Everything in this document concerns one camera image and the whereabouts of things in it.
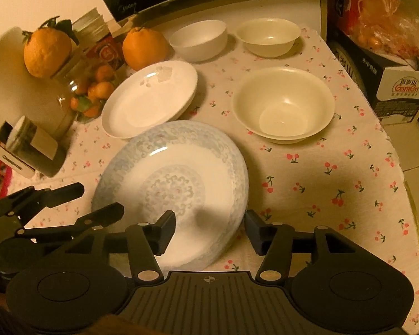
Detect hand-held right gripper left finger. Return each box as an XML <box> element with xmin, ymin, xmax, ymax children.
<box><xmin>66</xmin><ymin>210</ymin><xmax>177</xmax><ymax>284</ymax></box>

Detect glass jar of small oranges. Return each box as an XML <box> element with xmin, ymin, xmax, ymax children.
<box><xmin>52</xmin><ymin>51</ymin><xmax>121</xmax><ymax>124</ymax></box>

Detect red packet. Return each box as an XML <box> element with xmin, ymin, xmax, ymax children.
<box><xmin>85</xmin><ymin>33</ymin><xmax>126</xmax><ymax>74</ymax></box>

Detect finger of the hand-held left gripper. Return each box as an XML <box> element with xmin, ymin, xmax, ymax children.
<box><xmin>0</xmin><ymin>182</ymin><xmax>86</xmax><ymax>230</ymax></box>
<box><xmin>16</xmin><ymin>202</ymin><xmax>125</xmax><ymax>244</ymax></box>

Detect stack of papers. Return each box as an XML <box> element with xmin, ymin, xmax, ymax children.
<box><xmin>72</xmin><ymin>7</ymin><xmax>121</xmax><ymax>40</ymax></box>

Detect blue patterned plate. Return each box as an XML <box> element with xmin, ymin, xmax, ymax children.
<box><xmin>91</xmin><ymin>119</ymin><xmax>249</xmax><ymax>273</ymax></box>

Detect plain white plate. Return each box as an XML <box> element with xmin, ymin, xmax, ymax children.
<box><xmin>101</xmin><ymin>60</ymin><xmax>199</xmax><ymax>139</ymax></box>

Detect white and black carton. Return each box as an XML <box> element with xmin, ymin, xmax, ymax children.
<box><xmin>330</xmin><ymin>35</ymin><xmax>419</xmax><ymax>124</ymax></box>

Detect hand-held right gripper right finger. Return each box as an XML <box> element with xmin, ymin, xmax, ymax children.
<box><xmin>244</xmin><ymin>209</ymin><xmax>357</xmax><ymax>284</ymax></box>

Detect large cream bowl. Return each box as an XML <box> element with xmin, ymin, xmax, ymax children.
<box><xmin>232</xmin><ymin>67</ymin><xmax>336</xmax><ymax>144</ymax></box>

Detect cherry print tablecloth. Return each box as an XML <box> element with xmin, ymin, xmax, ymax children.
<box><xmin>7</xmin><ymin>24</ymin><xmax>419</xmax><ymax>325</ymax></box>

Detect plastic bag of oranges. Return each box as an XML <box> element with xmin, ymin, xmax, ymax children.
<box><xmin>351</xmin><ymin>0</ymin><xmax>419</xmax><ymax>60</ymax></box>

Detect orange with green leaves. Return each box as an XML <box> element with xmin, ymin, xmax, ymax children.
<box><xmin>22</xmin><ymin>17</ymin><xmax>80</xmax><ymax>78</ymax></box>

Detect small cream bowl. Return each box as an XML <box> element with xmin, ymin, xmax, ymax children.
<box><xmin>235</xmin><ymin>18</ymin><xmax>301</xmax><ymax>58</ymax></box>

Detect small white bowl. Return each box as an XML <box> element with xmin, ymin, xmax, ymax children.
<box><xmin>169</xmin><ymin>20</ymin><xmax>228</xmax><ymax>63</ymax></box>

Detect large orange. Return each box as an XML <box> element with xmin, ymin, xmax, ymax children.
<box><xmin>122</xmin><ymin>26</ymin><xmax>169</xmax><ymax>71</ymax></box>

